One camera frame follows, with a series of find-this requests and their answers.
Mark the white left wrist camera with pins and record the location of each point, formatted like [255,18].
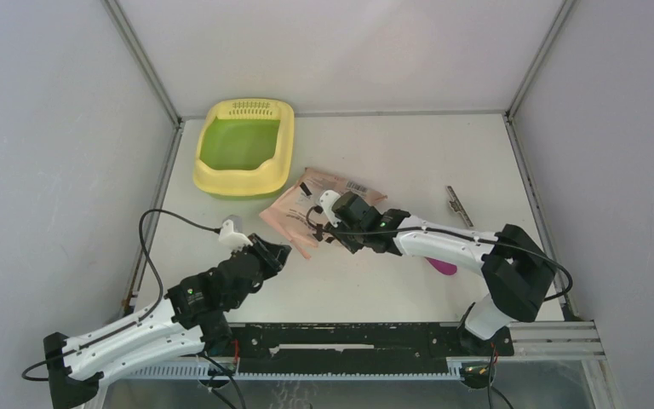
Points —
[231,235]

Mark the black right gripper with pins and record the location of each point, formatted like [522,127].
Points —
[352,247]

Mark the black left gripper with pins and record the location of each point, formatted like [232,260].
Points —
[276,254]

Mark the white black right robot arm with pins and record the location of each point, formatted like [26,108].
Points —
[517,273]

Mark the peach cat litter bag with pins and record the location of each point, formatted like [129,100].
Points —
[287,214]

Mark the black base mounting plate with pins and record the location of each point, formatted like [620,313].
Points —
[355,346]

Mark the magenta plastic scoop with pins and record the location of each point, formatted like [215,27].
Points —
[444,268]

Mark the yellow green litter box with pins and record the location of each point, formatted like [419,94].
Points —
[245,148]

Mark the aluminium frame rail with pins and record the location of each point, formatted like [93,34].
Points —
[548,341]

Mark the white slotted cable duct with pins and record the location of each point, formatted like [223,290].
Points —
[203,370]

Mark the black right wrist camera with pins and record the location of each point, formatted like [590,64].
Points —
[348,209]

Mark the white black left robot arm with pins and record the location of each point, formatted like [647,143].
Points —
[190,318]

